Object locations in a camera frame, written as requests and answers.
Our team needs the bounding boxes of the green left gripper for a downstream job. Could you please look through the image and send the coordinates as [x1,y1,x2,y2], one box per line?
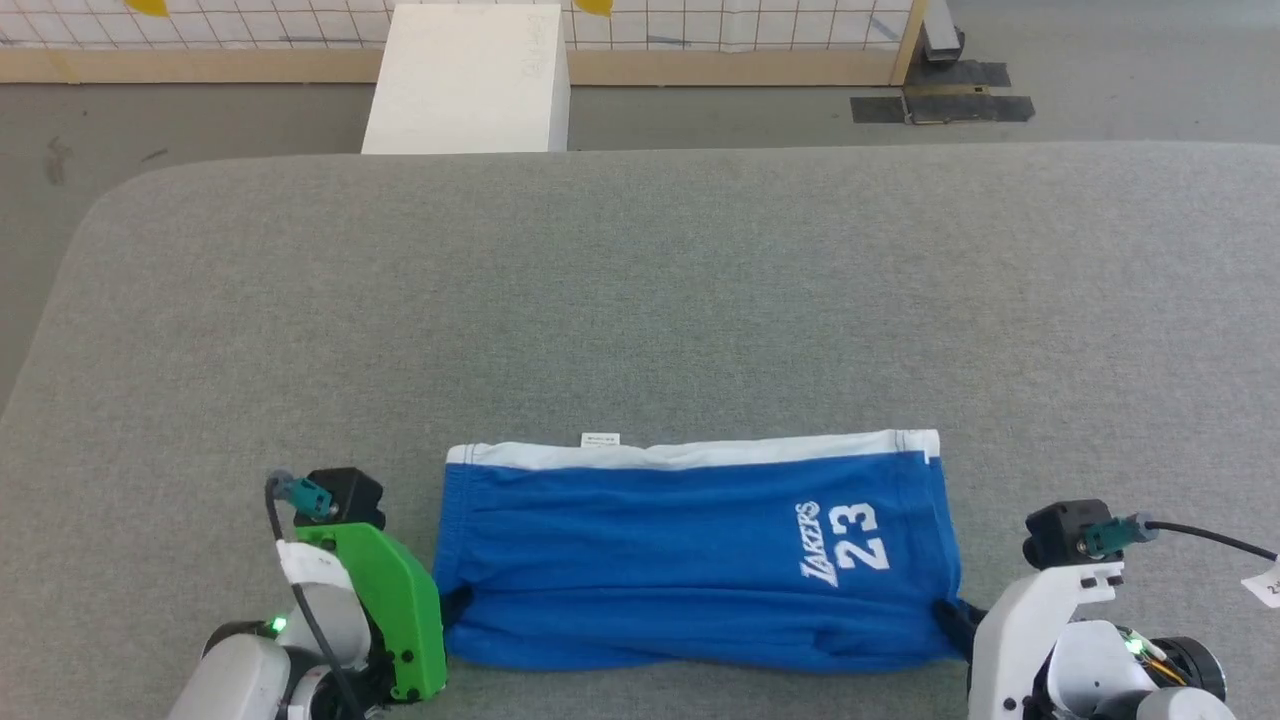
[295,520,474,703]

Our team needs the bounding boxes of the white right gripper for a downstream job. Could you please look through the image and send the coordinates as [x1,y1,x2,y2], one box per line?
[933,562,1126,720]

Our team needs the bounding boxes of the blue Lakers 23 shorts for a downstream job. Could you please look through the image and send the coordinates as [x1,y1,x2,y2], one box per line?
[432,429,966,673]

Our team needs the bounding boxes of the black floor mat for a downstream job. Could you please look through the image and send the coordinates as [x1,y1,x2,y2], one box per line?
[905,60,1011,89]
[906,95,1036,125]

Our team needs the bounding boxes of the white box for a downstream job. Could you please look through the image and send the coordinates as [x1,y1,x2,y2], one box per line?
[361,3,572,155]

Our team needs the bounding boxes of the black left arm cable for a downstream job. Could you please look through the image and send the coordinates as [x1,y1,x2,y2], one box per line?
[264,472,367,720]

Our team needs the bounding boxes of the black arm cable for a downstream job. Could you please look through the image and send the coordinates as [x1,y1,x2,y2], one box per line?
[1078,514,1280,563]
[264,472,367,720]

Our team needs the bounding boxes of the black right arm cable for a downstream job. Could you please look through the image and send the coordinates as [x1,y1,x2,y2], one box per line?
[1078,514,1280,563]

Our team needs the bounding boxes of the white cable tag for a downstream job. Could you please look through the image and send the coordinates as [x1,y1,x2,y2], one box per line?
[1242,560,1280,609]

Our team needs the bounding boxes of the grey metal post foot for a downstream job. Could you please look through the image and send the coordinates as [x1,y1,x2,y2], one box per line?
[922,0,967,63]

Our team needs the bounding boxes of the wooden frame with grid panel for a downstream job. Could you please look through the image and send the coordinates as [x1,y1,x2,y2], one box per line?
[0,0,929,86]

